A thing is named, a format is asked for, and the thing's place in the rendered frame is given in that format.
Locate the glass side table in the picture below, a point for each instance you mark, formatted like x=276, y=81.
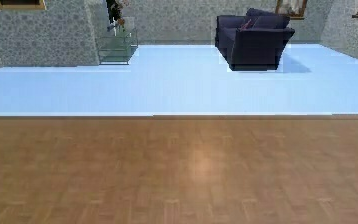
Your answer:
x=116, y=50

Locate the dark blue armchair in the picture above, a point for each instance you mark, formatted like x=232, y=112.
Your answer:
x=253, y=43

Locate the dark red cushion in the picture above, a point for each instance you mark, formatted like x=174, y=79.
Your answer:
x=247, y=25

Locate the gold framed wall picture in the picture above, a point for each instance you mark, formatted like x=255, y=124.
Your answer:
x=20, y=4

